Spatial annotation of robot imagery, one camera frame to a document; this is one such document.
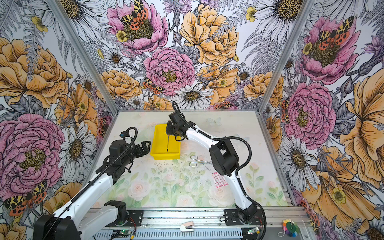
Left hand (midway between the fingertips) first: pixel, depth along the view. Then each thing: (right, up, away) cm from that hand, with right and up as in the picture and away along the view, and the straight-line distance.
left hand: (144, 148), depth 85 cm
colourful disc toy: (+72, -35, -14) cm, 81 cm away
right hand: (+11, +8, +10) cm, 17 cm away
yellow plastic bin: (+3, -4, +19) cm, 20 cm away
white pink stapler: (+25, -35, -13) cm, 45 cm away
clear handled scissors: (+30, -10, +10) cm, 33 cm away
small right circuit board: (+57, -36, -13) cm, 69 cm away
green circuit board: (-4, -37, -13) cm, 40 cm away
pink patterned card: (+42, -19, +2) cm, 46 cm away
